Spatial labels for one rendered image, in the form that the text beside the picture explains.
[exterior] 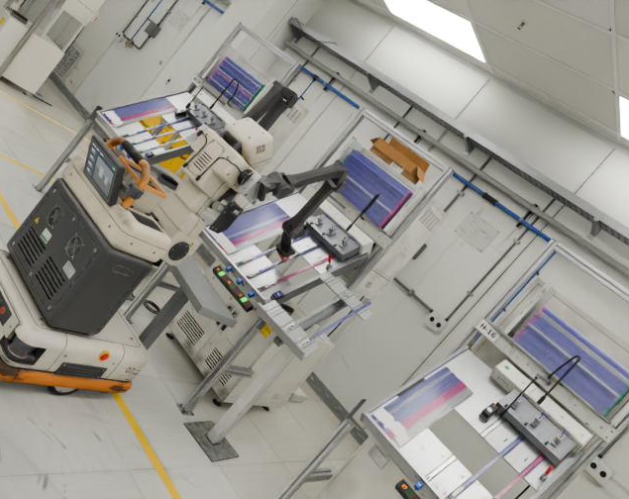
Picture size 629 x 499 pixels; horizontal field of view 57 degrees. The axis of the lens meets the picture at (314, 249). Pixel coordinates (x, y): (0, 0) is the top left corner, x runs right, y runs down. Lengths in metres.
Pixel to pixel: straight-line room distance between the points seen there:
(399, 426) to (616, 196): 2.71
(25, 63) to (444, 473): 5.91
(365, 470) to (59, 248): 1.72
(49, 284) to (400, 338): 2.99
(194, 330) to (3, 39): 4.23
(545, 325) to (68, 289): 2.09
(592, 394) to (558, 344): 0.26
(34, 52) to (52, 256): 4.75
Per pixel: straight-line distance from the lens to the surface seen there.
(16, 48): 6.96
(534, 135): 4.98
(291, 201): 3.61
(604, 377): 2.89
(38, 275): 2.52
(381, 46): 5.91
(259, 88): 4.20
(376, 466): 2.95
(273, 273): 3.12
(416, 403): 2.73
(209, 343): 3.53
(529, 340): 2.94
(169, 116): 4.39
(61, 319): 2.39
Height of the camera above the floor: 1.38
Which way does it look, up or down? 6 degrees down
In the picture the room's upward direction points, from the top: 40 degrees clockwise
